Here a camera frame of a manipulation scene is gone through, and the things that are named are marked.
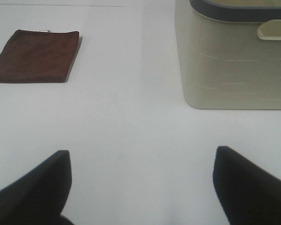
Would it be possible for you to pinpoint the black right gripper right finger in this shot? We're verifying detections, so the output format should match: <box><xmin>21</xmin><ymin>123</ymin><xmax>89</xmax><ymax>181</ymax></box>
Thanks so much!
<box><xmin>213</xmin><ymin>146</ymin><xmax>281</xmax><ymax>225</ymax></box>

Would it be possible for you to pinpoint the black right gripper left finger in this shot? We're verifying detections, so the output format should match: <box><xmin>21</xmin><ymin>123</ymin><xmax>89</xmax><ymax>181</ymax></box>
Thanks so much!
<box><xmin>0</xmin><ymin>150</ymin><xmax>72</xmax><ymax>225</ymax></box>

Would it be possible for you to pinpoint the brown towel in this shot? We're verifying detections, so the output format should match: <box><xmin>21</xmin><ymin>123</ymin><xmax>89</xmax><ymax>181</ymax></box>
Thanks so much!
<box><xmin>0</xmin><ymin>30</ymin><xmax>80</xmax><ymax>83</ymax></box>

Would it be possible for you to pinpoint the beige storage bin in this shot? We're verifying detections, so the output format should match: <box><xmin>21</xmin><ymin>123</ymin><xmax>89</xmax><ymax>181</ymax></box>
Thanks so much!
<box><xmin>175</xmin><ymin>0</ymin><xmax>281</xmax><ymax>110</ymax></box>

